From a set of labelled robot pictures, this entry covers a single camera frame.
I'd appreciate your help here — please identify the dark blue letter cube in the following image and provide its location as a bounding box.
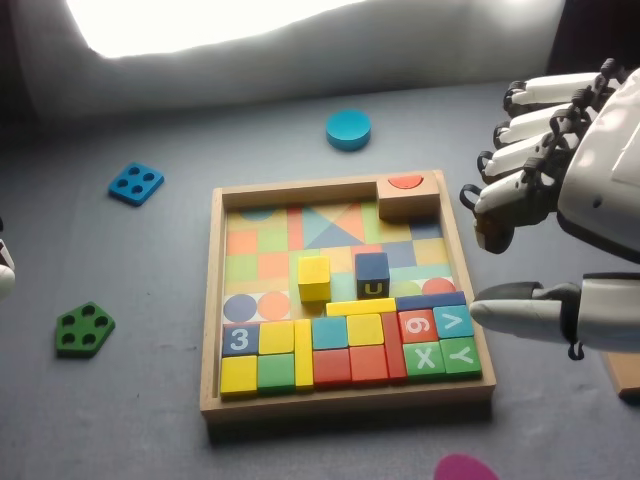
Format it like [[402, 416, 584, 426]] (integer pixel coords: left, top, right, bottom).
[[354, 252, 391, 301]]

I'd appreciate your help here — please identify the wooden puzzle tray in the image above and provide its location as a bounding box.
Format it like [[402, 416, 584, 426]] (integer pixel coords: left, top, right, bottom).
[[198, 168, 497, 414]]

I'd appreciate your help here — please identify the blue square four-hole piece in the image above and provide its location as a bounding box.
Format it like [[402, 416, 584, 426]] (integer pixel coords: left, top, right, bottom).
[[107, 161, 165, 207]]

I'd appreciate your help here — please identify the white backdrop sheet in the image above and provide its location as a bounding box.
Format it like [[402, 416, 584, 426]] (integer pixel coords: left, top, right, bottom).
[[9, 0, 569, 121]]

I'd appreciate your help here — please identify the pink flat shape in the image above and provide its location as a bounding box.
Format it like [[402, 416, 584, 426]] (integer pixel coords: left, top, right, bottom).
[[432, 453, 501, 480]]

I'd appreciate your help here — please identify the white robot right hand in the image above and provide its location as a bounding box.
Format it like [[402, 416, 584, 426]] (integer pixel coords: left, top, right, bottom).
[[459, 57, 640, 361]]

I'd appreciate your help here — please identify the blue round disc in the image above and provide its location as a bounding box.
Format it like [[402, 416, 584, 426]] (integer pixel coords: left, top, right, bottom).
[[325, 109, 373, 151]]

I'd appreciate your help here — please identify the green pentagon five-hole piece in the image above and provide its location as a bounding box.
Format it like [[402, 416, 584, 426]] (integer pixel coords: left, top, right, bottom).
[[55, 301, 116, 359]]

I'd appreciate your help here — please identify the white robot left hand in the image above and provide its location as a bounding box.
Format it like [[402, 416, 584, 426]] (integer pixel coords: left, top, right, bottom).
[[0, 215, 17, 304]]

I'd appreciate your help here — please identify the light wooden board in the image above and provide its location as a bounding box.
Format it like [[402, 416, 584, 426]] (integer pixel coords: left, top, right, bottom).
[[606, 351, 640, 400]]

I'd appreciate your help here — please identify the yellow cube block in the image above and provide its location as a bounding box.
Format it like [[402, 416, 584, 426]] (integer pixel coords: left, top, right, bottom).
[[297, 254, 332, 304]]

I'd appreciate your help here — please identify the wooden block with red semicircle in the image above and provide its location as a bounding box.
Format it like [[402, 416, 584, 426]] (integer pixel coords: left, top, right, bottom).
[[377, 172, 441, 221]]

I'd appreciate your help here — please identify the grey table cloth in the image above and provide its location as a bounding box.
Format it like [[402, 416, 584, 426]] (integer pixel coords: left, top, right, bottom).
[[0, 74, 640, 480]]

